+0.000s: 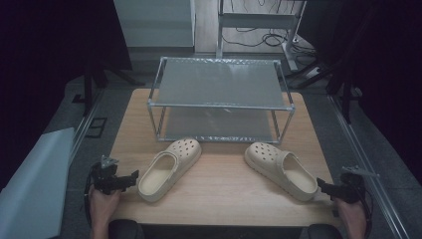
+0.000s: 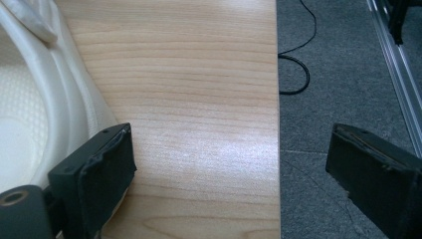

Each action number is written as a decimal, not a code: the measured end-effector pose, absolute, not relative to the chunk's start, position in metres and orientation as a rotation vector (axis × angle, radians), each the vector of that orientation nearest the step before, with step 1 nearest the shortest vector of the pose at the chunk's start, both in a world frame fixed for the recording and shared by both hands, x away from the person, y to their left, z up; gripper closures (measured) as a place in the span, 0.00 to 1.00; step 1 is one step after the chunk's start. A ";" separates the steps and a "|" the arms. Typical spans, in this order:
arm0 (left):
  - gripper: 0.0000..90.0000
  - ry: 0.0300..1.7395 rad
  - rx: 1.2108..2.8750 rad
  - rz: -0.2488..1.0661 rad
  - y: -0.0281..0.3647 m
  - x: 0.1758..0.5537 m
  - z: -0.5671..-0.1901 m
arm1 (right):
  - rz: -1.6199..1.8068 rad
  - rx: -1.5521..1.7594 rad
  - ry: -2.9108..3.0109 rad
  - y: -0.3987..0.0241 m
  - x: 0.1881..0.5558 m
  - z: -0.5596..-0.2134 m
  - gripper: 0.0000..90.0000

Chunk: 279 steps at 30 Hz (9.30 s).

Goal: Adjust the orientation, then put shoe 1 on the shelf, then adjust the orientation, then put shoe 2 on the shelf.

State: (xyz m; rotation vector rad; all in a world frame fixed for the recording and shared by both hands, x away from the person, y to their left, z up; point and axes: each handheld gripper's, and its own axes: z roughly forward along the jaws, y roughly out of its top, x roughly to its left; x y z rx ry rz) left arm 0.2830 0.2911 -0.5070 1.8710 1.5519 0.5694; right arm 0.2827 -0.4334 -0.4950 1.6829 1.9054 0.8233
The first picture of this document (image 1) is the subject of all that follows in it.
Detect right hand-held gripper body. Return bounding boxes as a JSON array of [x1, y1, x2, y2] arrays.
[[331, 165, 380, 205]]

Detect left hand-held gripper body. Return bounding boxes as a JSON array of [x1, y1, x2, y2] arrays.
[[87, 154, 133, 196]]

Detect beige clog shoe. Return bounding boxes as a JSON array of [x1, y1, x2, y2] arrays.
[[137, 137, 203, 203], [244, 141, 320, 202]]

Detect metal two-tier shoe rack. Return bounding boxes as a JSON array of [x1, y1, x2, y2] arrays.
[[147, 56, 297, 144]]

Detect person's left hand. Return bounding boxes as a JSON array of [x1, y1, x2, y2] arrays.
[[88, 185, 122, 227]]

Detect person's right leg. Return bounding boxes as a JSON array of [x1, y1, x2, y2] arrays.
[[306, 223, 343, 239]]

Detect person's leg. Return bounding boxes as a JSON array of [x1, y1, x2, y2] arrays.
[[107, 219, 146, 239], [306, 223, 343, 239]]

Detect person's left leg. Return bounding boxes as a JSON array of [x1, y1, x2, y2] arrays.
[[107, 219, 146, 239]]

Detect white board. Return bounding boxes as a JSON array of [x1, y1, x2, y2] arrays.
[[0, 126, 76, 239]]

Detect black stand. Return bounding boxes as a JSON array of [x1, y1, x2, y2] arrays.
[[284, 58, 363, 124], [82, 60, 146, 118]]

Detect white power strip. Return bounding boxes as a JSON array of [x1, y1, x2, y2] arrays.
[[306, 65, 322, 80]]

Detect white cabinet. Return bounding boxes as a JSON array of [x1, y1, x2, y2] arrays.
[[112, 0, 197, 50]]

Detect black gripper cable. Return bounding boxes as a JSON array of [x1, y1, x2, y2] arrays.
[[359, 183, 375, 239]]

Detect aluminium rail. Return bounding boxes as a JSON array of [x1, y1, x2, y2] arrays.
[[70, 89, 105, 157], [327, 95, 413, 239]]

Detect black rectangular floor frame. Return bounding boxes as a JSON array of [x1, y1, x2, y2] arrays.
[[85, 116, 108, 139]]

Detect black floor cables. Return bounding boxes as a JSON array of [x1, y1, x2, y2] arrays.
[[221, 26, 317, 59]]

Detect white desk frame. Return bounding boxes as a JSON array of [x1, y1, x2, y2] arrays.
[[215, 0, 309, 73]]

